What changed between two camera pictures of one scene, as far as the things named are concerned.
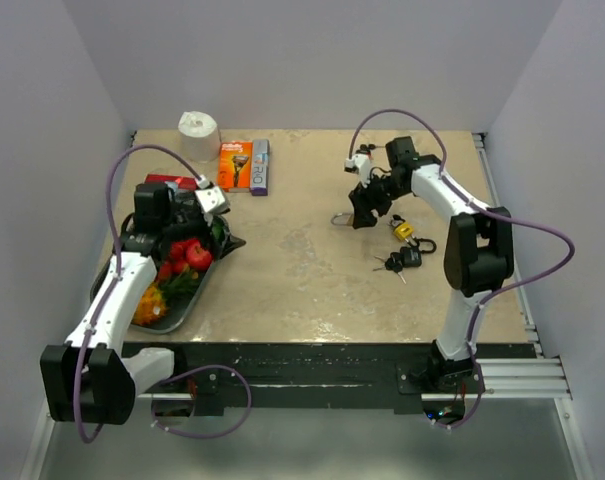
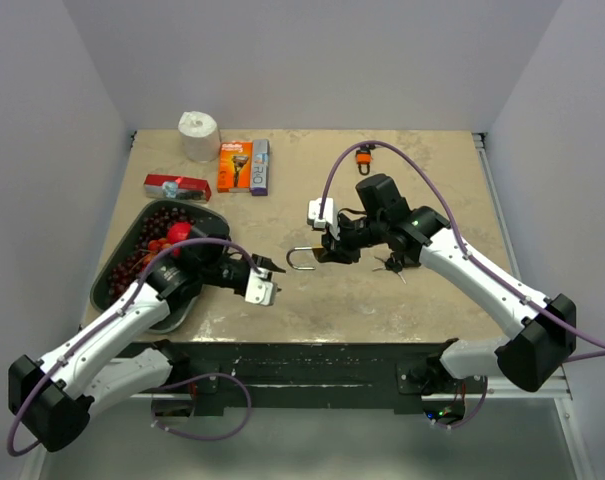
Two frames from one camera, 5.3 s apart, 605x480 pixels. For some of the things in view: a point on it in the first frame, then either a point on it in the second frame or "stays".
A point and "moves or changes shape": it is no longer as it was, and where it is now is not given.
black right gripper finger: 363,218 → 324,255
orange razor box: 235,166 stays
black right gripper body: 377,187 → 356,234
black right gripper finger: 382,205 → 347,257
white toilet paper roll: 200,140 stays
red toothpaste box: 183,182 stays
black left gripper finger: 228,246 → 266,263
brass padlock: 345,218 moves or changes shape
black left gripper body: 188,225 → 226,272
